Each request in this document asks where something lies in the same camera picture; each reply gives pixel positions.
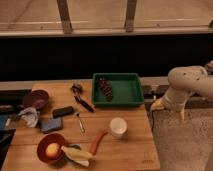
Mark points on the green plastic tray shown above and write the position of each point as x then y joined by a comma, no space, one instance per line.
126,90

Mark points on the orange bowl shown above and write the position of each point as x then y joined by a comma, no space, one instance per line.
45,142

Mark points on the orange carrot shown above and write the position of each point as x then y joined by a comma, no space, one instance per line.
96,141

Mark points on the crumpled white cloth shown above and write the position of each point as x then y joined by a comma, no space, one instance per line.
30,115

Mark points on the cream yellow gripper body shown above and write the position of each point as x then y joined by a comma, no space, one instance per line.
163,103

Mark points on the black rectangular block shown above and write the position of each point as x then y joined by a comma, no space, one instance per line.
60,112

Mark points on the white paper cup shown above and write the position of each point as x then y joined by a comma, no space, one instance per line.
118,127

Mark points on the blue sponge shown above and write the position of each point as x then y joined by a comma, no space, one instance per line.
52,124

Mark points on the dark purple bowl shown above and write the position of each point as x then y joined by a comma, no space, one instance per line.
37,99

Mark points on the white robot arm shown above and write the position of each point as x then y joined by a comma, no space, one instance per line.
183,83

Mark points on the yellow round fruit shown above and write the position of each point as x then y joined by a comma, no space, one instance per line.
53,151

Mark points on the dark red grape bunch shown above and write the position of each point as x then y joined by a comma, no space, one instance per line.
106,88

